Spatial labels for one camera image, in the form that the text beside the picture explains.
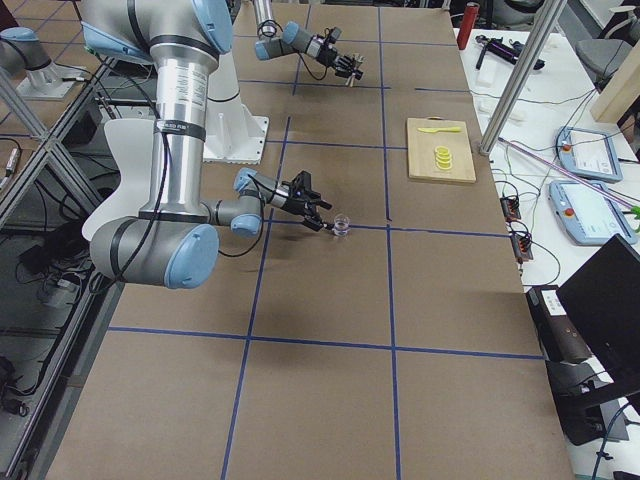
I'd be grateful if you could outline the clear glass measuring cup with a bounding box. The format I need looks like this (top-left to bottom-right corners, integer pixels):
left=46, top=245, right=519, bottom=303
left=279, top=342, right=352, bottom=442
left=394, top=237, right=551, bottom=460
left=332, top=213, right=351, bottom=237

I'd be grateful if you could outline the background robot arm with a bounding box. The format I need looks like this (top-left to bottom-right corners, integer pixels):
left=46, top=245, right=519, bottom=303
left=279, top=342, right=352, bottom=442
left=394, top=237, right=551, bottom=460
left=1, top=26, right=84, bottom=101

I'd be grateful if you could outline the wooden cutting board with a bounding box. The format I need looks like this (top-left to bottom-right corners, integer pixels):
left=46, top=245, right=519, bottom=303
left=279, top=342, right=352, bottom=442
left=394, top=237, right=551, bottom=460
left=406, top=118, right=476, bottom=184

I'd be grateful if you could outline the yellow plastic knife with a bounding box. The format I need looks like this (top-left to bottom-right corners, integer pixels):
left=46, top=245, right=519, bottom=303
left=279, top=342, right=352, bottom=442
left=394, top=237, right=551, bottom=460
left=417, top=126, right=462, bottom=134

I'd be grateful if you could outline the black purple tool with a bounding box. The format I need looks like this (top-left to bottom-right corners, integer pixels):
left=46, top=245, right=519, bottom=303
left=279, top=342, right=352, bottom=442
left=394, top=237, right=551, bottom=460
left=475, top=35, right=519, bottom=70

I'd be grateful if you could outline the pink rod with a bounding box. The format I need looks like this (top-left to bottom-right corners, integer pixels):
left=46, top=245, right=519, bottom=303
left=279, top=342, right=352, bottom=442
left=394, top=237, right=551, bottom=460
left=498, top=137, right=639, bottom=216

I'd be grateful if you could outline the upper orange circuit board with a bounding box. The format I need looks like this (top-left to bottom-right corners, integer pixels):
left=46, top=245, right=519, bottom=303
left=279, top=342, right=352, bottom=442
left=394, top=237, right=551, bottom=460
left=500, top=195, right=521, bottom=221

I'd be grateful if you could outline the orange circuit board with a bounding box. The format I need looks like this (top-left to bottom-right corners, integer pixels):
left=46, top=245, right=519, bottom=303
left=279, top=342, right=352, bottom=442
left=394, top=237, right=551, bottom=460
left=511, top=231, right=533, bottom=264
left=500, top=195, right=521, bottom=221

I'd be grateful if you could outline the white plastic chair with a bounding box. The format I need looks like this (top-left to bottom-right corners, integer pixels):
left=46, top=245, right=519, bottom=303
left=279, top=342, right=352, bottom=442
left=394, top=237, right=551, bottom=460
left=82, top=118, right=154, bottom=241

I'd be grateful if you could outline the lower orange circuit board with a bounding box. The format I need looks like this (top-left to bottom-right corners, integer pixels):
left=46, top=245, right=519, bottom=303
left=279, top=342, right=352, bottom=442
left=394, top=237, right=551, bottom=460
left=511, top=231, right=533, bottom=264

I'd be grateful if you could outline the grey office chair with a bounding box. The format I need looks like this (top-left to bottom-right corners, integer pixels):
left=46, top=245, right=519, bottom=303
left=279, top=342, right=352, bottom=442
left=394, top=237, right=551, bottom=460
left=575, top=5, right=639, bottom=89

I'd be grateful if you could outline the upper blue teach pendant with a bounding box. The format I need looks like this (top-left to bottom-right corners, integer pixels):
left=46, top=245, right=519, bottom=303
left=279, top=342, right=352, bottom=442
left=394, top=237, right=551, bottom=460
left=556, top=127, right=623, bottom=183

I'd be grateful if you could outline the wooden plank stand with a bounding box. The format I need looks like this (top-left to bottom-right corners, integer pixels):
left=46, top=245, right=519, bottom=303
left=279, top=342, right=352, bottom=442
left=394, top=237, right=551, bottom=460
left=590, top=43, right=640, bottom=123

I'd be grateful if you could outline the black box device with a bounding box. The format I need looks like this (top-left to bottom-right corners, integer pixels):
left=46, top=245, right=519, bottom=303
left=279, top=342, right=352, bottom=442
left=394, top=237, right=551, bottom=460
left=526, top=285, right=592, bottom=365

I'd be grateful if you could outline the black monitor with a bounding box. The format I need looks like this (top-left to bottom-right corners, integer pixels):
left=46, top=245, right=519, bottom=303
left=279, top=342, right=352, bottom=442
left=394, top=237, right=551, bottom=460
left=557, top=235, right=639, bottom=378

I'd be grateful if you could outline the aluminium frame post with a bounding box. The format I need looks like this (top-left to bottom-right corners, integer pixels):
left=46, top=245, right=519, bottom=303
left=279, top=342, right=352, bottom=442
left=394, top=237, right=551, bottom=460
left=479, top=0, right=567, bottom=156

